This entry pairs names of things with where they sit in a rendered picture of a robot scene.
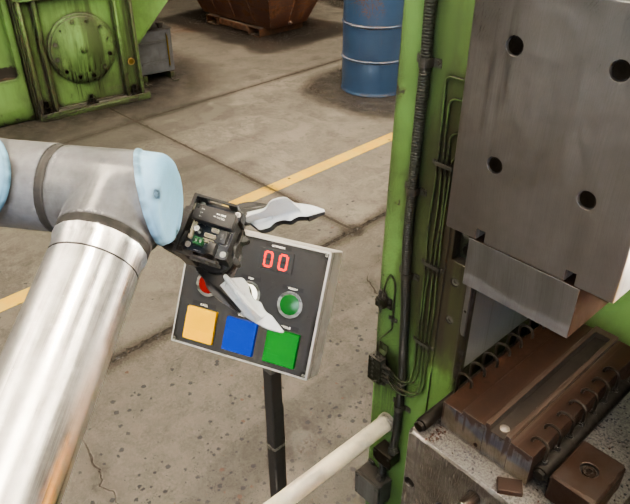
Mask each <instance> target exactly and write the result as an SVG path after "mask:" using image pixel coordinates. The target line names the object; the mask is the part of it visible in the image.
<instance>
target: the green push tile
mask: <svg viewBox="0 0 630 504"><path fill-rule="evenodd" d="M300 339H301V335H299V334H295V333H291V332H288V331H285V332H284V333H278V332H274V331H271V330H267V335H266V341H265V346H264V351H263V356H262V361H265V362H268V363H272V364H275V365H279V366H282V367H285V368H289V369H295V364H296V359H297V354H298V349H299V344H300Z"/></svg>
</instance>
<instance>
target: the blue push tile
mask: <svg viewBox="0 0 630 504"><path fill-rule="evenodd" d="M258 326H259V325H258V324H256V323H255V322H251V321H248V320H244V319H241V318H237V317H233V316H227V319H226V325H225V330H224V335H223V341H222V346H221V348H222V349H225V350H228V351H231V352H235V353H238V354H241V355H245V356H248V357H252V356H253V352H254V347H255V341H256V336H257V331H258Z"/></svg>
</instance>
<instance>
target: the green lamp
mask: <svg viewBox="0 0 630 504"><path fill-rule="evenodd" d="M280 309H281V311H282V312H283V313H284V314H286V315H294V314H295V313H296V312H297V311H298V309H299V301H298V299H297V298H296V297H295V296H293V295H285V296H284V297H283V298H282V299H281V301H280Z"/></svg>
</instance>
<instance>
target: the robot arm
mask: <svg viewBox="0 0 630 504"><path fill-rule="evenodd" d="M210 201H214V202H217V203H220V204H224V205H227V206H229V207H226V206H223V205H220V204H216V203H213V202H210ZM195 204H196V206H195V209H193V207H194V205H195ZM324 214H325V210H324V209H322V208H319V207H316V206H313V205H309V204H303V203H294V202H292V201H291V200H290V199H288V198H287V197H278V198H275V199H272V200H271V201H270V202H269V203H268V204H265V203H259V202H243V203H239V204H233V203H229V202H226V201H222V200H219V199H216V198H212V197H209V196H206V195H202V194H199V193H194V196H193V198H192V201H191V203H190V205H188V206H187V205H186V207H185V208H183V189H182V182H181V178H180V174H179V172H178V170H177V166H176V165H175V163H174V161H173V160H172V159H171V158H170V157H169V156H167V155H165V154H163V153H158V152H150V151H143V150H142V149H140V148H136V149H135V150H130V149H117V148H104V147H91V146H78V145H67V144H62V143H52V142H39V141H27V140H14V139H6V138H0V227H7V228H17V229H27V230H36V231H46V232H52V234H51V242H50V244H49V246H48V249H47V251H46V253H45V255H44V258H43V260H42V262H41V264H40V267H39V269H38V271H37V274H36V276H35V278H34V280H33V283H32V285H31V287H30V289H29V292H28V294H27V296H26V298H25V301H24V303H23V305H22V307H21V310H20V312H19V314H18V316H17V319H16V321H15V323H14V325H13V328H12V330H11V332H10V335H9V337H8V339H7V341H6V344H5V346H4V348H3V350H2V353H1V355H0V504H61V501H62V498H63V495H64V492H65V489H66V487H67V484H68V481H69V478H70V475H71V472H72V469H73V466H74V463H75V461H76V458H77V455H78V452H79V449H80V446H81V443H82V440H83V437H84V435H85V432H86V429H87V426H88V423H89V420H90V417H91V414H92V412H93V409H94V406H95V403H96V400H97V397H98V394H99V391H100V388H101V386H102V383H103V380H104V377H105V374H106V371H107V368H108V365H109V363H110V360H111V357H112V354H113V351H114V348H115V345H116V342H117V339H118V337H119V334H120V331H121V328H122V325H123V322H124V319H125V316H126V313H127V311H128V308H129V305H130V302H131V299H132V296H133V293H134V290H135V288H136V285H137V282H138V279H139V276H140V273H141V270H142V269H143V268H144V267H145V266H146V264H147V261H148V258H149V255H150V253H151V251H152V250H153V249H155V248H156V247H157V245H159V246H162V247H163V248H164V249H165V250H167V251H169V252H171V253H172V254H174V255H176V256H178V257H179V258H180V259H182V260H183V261H184V262H185V263H186V264H187V265H192V266H195V268H196V271H197V272H198V274H199V275H200V276H202V278H203V279H204V281H205V285H206V287H207V289H208V290H209V291H210V293H211V294H212V295H213V296H214V297H215V298H216V299H218V300H219V301H220V302H222V303H223V304H225V305H227V306H228V307H230V308H231V309H233V310H235V311H236V312H238V313H240V314H241V315H243V316H245V317H246V318H248V319H250V320H251V321H253V322H255V323H256V324H258V325H260V326H261V327H263V328H266V329H268V330H271V331H274V332H278V333H284V332H285V330H284V328H283V327H282V326H281V324H280V323H279V322H278V320H277V319H276V318H275V317H274V316H272V315H270V314H269V313H268V312H266V310H265V307H264V305H263V304H262V303H261V302H260V301H258V300H256V299H255V298H254V297H253V295H252V289H251V287H250V286H249V284H248V283H247V282H246V280H245V279H244V278H242V277H240V278H234V276H235V273H236V271H237V269H238V268H241V264H240V262H241V259H242V257H243V252H242V248H243V246H245V245H248V244H249V243H250V240H249V239H248V238H247V237H246V234H245V228H246V226H250V225H251V226H252V227H253V228H255V229H256V230H257V231H258V232H260V233H261V234H264V233H268V232H271V231H273V230H274V229H275V228H276V227H277V226H280V225H283V224H286V225H293V224H294V223H296V222H298V221H309V222H310V221H312V220H314V219H316V218H318V217H320V216H322V215H324Z"/></svg>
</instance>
